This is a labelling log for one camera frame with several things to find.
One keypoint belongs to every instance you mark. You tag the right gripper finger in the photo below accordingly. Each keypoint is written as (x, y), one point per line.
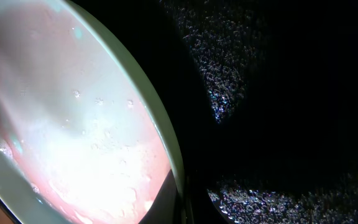
(166, 208)

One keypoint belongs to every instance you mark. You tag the light blue plate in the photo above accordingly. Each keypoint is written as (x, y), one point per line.
(84, 136)

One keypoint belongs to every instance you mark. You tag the round black serving tray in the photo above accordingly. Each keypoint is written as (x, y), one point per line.
(263, 96)

